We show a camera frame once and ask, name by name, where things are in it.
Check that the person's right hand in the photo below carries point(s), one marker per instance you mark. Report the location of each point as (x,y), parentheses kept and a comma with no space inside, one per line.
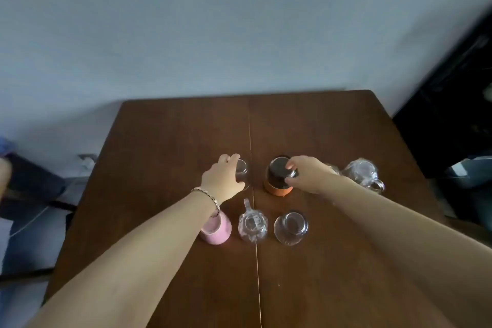
(313,176)

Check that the person's left hand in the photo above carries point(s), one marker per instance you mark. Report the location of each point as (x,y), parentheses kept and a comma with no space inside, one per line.
(221,179)

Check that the small clear glass tumbler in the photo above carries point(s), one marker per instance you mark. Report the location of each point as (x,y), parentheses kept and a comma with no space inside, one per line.
(243,170)

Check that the dark glass cup orange sleeve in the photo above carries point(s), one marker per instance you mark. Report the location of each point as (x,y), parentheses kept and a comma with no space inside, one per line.
(275,181)

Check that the pink ceramic cup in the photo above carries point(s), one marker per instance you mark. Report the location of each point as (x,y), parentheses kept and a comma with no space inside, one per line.
(217,231)

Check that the person's right forearm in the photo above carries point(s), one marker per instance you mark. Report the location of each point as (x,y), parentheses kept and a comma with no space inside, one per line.
(403,247)

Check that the person's left forearm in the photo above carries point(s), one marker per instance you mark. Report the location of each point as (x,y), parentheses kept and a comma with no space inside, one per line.
(134,262)

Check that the brown wooden table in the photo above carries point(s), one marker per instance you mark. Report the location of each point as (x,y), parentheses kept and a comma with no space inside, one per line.
(173,128)

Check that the white plug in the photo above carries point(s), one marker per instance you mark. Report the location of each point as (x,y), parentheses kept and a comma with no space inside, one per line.
(87,163)

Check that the black cabinet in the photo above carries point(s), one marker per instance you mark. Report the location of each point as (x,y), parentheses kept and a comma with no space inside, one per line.
(453,116)

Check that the grey blue box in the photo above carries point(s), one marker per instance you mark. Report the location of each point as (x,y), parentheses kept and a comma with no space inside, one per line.
(472,172)

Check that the wooden chair with dark seat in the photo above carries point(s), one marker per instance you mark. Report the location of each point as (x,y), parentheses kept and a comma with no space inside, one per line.
(34,185)

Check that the small white object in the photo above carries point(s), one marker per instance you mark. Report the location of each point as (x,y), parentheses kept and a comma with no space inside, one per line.
(488,92)

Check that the blue patterned cloth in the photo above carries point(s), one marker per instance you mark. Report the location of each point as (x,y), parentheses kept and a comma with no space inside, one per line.
(4,146)

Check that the wall socket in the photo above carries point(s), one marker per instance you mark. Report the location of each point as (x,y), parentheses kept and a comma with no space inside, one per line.
(91,156)

